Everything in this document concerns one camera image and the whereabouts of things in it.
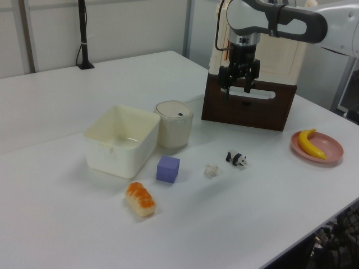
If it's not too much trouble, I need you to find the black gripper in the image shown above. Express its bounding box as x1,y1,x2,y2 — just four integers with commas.
218,41,261,101

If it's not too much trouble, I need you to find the toy bread loaf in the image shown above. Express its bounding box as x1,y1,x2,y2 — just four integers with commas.
124,182,157,218

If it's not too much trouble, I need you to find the cream plastic basket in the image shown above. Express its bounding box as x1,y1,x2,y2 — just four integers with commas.
82,105,161,179

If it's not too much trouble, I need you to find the dark brown wooden box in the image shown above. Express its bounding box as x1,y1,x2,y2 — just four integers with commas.
201,73,298,132

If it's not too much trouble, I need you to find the cream plastic storage box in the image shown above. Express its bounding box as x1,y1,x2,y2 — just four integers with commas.
208,0,318,86

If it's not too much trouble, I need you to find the toy panda figure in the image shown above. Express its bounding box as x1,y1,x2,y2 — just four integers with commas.
225,149,248,168

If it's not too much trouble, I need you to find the cream lidded trash can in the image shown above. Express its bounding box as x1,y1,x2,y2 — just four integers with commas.
154,100,194,149

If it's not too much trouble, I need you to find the yellow toy banana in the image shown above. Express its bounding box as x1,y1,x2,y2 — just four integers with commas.
297,128,328,160

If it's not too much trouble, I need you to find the small white crumpled figure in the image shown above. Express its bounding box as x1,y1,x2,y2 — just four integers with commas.
204,164,221,179

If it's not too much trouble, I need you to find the grey metal rack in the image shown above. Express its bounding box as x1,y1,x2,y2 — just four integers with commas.
330,57,359,126

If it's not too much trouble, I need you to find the pink plate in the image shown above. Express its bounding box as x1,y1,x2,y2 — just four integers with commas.
290,131,344,168

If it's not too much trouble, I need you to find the purple cube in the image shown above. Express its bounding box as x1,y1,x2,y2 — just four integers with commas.
156,155,181,184

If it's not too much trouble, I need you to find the black pole stand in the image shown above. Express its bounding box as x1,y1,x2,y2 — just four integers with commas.
76,0,95,70

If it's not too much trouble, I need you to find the black office chair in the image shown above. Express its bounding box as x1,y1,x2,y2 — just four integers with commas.
304,206,359,269

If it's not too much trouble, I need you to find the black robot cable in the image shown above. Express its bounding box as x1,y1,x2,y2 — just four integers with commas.
214,0,233,53

